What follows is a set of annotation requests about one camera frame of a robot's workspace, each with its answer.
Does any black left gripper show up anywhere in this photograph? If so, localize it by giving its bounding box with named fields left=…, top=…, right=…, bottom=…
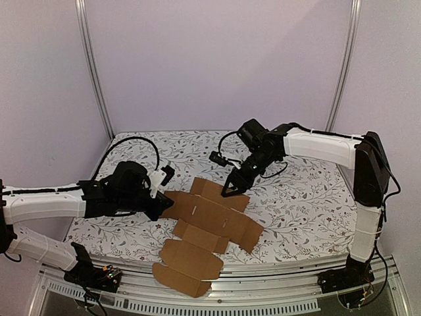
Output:
left=116, top=190, right=174, bottom=222

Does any brown cardboard box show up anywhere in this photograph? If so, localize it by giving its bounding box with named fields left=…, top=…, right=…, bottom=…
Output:
left=152, top=178, right=264, bottom=298

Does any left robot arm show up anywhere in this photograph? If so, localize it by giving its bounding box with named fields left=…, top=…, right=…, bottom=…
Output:
left=1, top=161, right=174, bottom=286

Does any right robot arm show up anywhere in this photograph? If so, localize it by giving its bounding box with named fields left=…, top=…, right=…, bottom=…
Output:
left=221, top=118, right=396, bottom=287

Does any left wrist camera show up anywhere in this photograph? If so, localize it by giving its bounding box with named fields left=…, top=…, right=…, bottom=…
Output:
left=148, top=165, right=175, bottom=198

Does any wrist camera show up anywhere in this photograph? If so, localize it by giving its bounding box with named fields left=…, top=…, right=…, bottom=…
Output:
left=209, top=151, right=243, bottom=169
left=148, top=165, right=175, bottom=198

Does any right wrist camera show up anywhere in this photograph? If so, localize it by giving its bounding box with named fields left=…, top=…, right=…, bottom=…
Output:
left=209, top=151, right=243, bottom=169

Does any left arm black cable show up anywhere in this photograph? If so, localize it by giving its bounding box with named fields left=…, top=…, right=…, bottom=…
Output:
left=90, top=136, right=162, bottom=185

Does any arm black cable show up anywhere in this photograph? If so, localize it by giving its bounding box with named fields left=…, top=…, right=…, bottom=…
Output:
left=216, top=122, right=402, bottom=205
left=90, top=136, right=162, bottom=185

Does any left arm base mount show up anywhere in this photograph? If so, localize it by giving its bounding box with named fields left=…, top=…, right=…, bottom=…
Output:
left=64, top=242, right=122, bottom=293

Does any aluminium front rail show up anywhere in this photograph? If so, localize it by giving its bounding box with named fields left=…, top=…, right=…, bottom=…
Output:
left=28, top=255, right=410, bottom=315

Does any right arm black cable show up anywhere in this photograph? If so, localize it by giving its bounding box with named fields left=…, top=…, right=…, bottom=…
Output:
left=216, top=122, right=402, bottom=205

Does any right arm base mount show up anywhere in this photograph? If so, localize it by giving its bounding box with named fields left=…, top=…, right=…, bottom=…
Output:
left=317, top=255, right=374, bottom=294

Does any right aluminium frame post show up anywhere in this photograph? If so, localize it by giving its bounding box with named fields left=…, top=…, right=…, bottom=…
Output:
left=325, top=0, right=362, bottom=132

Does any aluminium frame post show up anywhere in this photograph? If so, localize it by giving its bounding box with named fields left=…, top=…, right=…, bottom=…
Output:
left=325, top=0, right=362, bottom=132
left=75, top=0, right=114, bottom=140

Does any left aluminium frame post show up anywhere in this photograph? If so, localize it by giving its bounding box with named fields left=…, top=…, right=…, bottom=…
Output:
left=75, top=0, right=114, bottom=140

